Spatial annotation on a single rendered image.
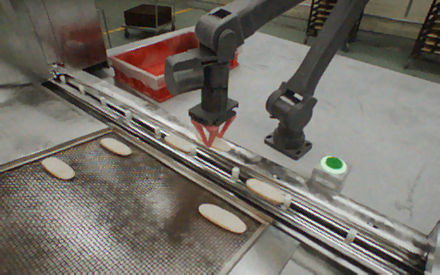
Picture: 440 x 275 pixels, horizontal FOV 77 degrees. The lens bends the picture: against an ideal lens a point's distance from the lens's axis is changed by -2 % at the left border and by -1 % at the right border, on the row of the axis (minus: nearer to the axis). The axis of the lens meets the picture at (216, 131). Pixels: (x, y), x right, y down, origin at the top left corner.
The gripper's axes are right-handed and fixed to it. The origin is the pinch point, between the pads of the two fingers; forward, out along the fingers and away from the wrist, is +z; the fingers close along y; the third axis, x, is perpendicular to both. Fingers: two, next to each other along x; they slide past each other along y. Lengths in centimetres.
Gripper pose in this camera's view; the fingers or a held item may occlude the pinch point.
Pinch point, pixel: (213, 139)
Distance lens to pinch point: 66.5
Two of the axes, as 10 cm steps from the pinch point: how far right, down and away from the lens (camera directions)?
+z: -0.3, 8.2, 5.8
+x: 7.9, 3.8, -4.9
